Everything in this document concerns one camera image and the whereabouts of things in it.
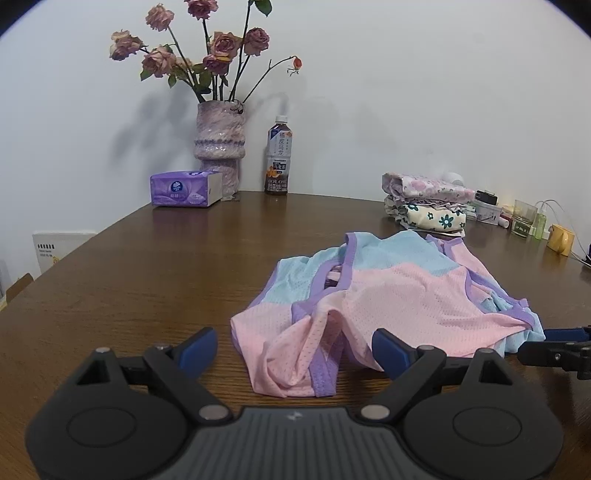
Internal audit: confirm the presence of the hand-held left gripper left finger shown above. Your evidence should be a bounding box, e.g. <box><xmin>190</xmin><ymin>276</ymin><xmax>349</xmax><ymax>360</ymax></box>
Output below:
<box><xmin>74</xmin><ymin>327</ymin><xmax>234</xmax><ymax>424</ymax></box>

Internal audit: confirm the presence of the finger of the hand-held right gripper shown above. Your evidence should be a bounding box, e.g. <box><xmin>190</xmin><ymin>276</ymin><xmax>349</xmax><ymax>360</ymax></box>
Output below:
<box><xmin>544</xmin><ymin>325</ymin><xmax>591</xmax><ymax>342</ymax></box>
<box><xmin>516</xmin><ymin>340</ymin><xmax>591</xmax><ymax>380</ymax></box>

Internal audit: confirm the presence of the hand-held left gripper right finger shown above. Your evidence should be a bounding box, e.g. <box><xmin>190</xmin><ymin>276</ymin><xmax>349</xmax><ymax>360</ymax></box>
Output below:
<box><xmin>356</xmin><ymin>328</ymin><xmax>515</xmax><ymax>424</ymax></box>

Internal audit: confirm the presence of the pink and blue mesh garment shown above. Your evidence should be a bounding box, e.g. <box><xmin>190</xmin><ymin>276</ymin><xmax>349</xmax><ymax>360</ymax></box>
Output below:
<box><xmin>230</xmin><ymin>230</ymin><xmax>546</xmax><ymax>400</ymax></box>

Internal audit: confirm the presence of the yellow mug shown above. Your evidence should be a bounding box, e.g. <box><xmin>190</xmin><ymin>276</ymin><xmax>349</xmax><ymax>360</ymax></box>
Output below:
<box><xmin>547</xmin><ymin>224</ymin><xmax>576</xmax><ymax>257</ymax></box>

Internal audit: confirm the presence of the glass cup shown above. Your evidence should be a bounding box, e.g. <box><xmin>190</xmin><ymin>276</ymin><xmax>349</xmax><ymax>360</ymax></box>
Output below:
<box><xmin>512</xmin><ymin>199</ymin><xmax>539</xmax><ymax>238</ymax></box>

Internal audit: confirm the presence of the cream flowered folded cloth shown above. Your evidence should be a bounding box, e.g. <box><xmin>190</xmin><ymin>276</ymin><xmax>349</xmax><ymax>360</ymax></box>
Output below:
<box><xmin>385</xmin><ymin>203</ymin><xmax>467</xmax><ymax>232</ymax></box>

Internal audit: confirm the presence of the grey tin box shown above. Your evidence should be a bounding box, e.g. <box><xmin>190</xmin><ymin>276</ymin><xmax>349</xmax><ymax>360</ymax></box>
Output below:
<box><xmin>471</xmin><ymin>198</ymin><xmax>503</xmax><ymax>224</ymax></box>

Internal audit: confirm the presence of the lavender ruffled folded cloth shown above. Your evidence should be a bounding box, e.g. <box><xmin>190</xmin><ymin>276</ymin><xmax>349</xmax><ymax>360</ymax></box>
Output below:
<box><xmin>383</xmin><ymin>196</ymin><xmax>467</xmax><ymax>215</ymax></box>

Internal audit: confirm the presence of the purple tissue box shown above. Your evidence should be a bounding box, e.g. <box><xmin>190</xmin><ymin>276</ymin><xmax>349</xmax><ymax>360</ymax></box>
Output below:
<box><xmin>149</xmin><ymin>170</ymin><xmax>223</xmax><ymax>208</ymax></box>

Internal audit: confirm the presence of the white board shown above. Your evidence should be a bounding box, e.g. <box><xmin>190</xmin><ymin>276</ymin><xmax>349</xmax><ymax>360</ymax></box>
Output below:
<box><xmin>32</xmin><ymin>231</ymin><xmax>99</xmax><ymax>276</ymax></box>

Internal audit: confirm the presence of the pink floral folded cloth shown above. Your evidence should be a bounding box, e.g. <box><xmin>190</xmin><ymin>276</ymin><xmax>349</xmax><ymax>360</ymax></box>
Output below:
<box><xmin>381</xmin><ymin>172</ymin><xmax>476</xmax><ymax>204</ymax></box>

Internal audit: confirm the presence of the cardboard box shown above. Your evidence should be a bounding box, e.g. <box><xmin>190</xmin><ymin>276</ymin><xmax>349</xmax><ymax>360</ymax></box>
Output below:
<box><xmin>4</xmin><ymin>272</ymin><xmax>35</xmax><ymax>303</ymax></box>

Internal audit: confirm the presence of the tea bottle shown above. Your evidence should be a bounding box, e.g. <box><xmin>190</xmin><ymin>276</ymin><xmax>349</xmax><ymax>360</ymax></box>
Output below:
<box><xmin>264</xmin><ymin>115</ymin><xmax>295</xmax><ymax>195</ymax></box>

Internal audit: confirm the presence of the purple fuzzy vase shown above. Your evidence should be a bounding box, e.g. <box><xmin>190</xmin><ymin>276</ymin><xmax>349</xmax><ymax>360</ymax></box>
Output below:
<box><xmin>194</xmin><ymin>99</ymin><xmax>247</xmax><ymax>197</ymax></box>

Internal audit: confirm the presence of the dried rose bouquet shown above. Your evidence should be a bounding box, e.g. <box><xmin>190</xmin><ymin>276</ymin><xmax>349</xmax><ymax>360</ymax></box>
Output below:
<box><xmin>109</xmin><ymin>0</ymin><xmax>304</xmax><ymax>103</ymax></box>

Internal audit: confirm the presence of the white cable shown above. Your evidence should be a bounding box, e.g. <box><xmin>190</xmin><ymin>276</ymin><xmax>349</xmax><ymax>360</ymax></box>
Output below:
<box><xmin>538</xmin><ymin>199</ymin><xmax>591</xmax><ymax>264</ymax></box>

